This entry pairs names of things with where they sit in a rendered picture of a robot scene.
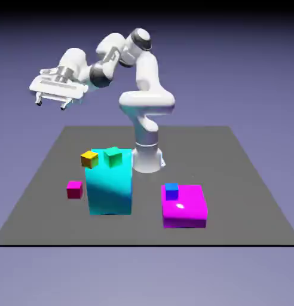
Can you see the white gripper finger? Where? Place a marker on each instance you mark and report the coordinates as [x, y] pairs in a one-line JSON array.
[[65, 103], [38, 98]]

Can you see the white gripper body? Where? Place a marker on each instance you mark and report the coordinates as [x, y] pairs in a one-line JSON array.
[[56, 87]]

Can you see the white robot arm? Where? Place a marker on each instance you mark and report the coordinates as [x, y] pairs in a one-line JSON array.
[[147, 71]]

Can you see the small yellow cube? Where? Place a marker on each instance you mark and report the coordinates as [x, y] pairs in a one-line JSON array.
[[89, 159]]

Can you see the small green cube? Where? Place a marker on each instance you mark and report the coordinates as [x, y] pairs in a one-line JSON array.
[[113, 156]]

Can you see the small magenta cube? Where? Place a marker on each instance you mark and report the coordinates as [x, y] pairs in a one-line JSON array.
[[74, 189]]

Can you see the small blue cube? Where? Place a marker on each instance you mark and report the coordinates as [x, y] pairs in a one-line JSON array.
[[171, 191]]

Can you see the large cyan box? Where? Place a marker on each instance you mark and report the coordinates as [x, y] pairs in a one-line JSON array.
[[110, 186]]

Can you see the large magenta box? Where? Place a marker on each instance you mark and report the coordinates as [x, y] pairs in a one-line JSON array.
[[187, 208]]

